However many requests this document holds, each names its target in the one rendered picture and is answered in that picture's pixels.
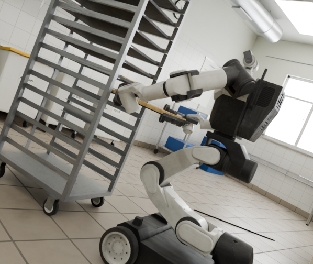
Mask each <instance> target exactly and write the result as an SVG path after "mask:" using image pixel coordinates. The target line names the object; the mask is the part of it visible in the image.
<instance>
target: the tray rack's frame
mask: <svg viewBox="0 0 313 264"><path fill-rule="evenodd" d="M58 1H59V0H51V2H50V5H49V7H48V10H47V13H46V15H45V17H44V20H43V23H42V25H41V28H40V31H39V33H38V36H37V39H36V42H35V44H34V47H33V49H32V52H31V54H30V57H29V60H28V62H27V65H26V68H25V70H24V73H23V75H22V78H21V80H20V83H19V86H18V89H17V91H16V94H15V97H14V99H13V102H12V104H11V107H10V109H9V112H8V115H7V117H6V120H5V123H4V126H3V128H2V131H1V134H0V166H1V164H2V163H3V164H4V165H5V166H6V164H8V165H9V166H11V167H12V168H14V169H15V170H17V171H18V172H20V173H21V174H23V175H24V176H26V177H27V178H29V179H30V180H31V181H33V182H34V183H36V184H37V185H39V186H40V187H42V188H43V189H45V190H46V191H48V193H47V194H49V196H48V199H47V201H46V204H45V208H47V209H48V210H50V211H51V209H52V207H53V204H54V202H55V200H57V201H58V203H59V200H60V198H61V195H62V193H63V190H64V188H65V185H66V183H67V179H65V178H64V177H62V176H60V175H59V174H57V173H55V172H54V171H52V170H51V169H49V168H47V167H46V166H44V165H43V164H41V163H40V162H38V161H37V160H35V159H34V158H32V157H30V156H29V155H27V154H25V153H24V152H22V151H6V150H2V148H3V145H4V142H5V140H6V137H7V135H8V132H9V129H10V127H11V124H12V122H13V119H14V117H15V114H16V111H17V108H18V106H19V103H20V100H21V98H22V96H23V93H24V90H25V88H26V85H27V82H28V80H29V77H30V75H31V72H32V69H33V66H34V64H35V61H36V59H37V56H38V54H39V51H40V48H41V46H42V43H43V40H44V38H45V36H46V33H47V30H48V28H49V25H50V23H51V19H52V17H53V14H54V12H55V9H56V7H57V4H58ZM85 69H86V67H84V66H82V65H81V66H80V69H79V71H78V73H80V74H82V75H83V74H84V72H85ZM34 153H35V154H37V155H38V156H40V157H41V158H43V159H44V160H46V161H48V162H49V163H51V164H53V165H54V166H56V167H57V168H59V169H61V170H62V171H64V172H65V173H67V174H69V175H70V173H71V171H72V167H71V166H69V165H68V164H66V163H65V162H63V161H61V160H60V159H58V158H56V157H55V156H53V155H52V152H50V151H48V150H47V153H40V152H34ZM75 182H76V183H77V184H74V186H73V188H72V191H71V193H70V196H69V198H68V200H67V202H69V201H77V200H84V199H92V198H93V201H95V202H97V203H99V200H100V197H105V196H109V195H110V192H109V191H108V188H106V187H104V186H103V185H101V184H99V183H98V182H96V181H94V180H93V179H91V178H89V177H88V176H86V175H84V174H83V173H81V172H79V173H78V175H77V178H76V181H75Z"/></svg>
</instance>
